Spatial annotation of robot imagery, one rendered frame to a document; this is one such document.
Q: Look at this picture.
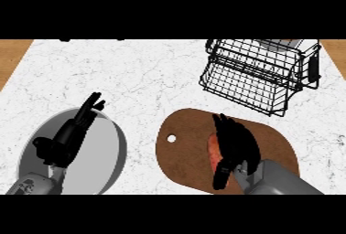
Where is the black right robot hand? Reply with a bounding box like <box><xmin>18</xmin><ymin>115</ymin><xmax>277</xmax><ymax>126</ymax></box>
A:
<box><xmin>212</xmin><ymin>112</ymin><xmax>264</xmax><ymax>191</ymax></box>

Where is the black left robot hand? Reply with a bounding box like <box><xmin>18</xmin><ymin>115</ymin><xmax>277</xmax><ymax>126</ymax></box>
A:
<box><xmin>31</xmin><ymin>91</ymin><xmax>107</xmax><ymax>169</ymax></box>

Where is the orange sweet potato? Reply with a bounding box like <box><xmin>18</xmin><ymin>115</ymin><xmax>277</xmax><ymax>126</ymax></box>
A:
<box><xmin>207</xmin><ymin>133</ymin><xmax>238</xmax><ymax>187</ymax></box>

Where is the brown wooden cutting board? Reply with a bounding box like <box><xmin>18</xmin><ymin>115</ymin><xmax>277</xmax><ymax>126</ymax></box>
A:
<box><xmin>154</xmin><ymin>108</ymin><xmax>302</xmax><ymax>195</ymax></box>

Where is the grey round pot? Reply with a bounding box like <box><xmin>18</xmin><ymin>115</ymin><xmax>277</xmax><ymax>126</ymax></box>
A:
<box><xmin>17</xmin><ymin>107</ymin><xmax>129</xmax><ymax>196</ymax></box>

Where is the pale appliance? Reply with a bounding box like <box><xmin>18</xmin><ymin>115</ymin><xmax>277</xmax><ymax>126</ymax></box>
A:
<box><xmin>258</xmin><ymin>38</ymin><xmax>323</xmax><ymax>56</ymax></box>

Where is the black wire tiered basket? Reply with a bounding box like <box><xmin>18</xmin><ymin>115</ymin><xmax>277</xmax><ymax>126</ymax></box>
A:
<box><xmin>197</xmin><ymin>38</ymin><xmax>323</xmax><ymax>118</ymax></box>

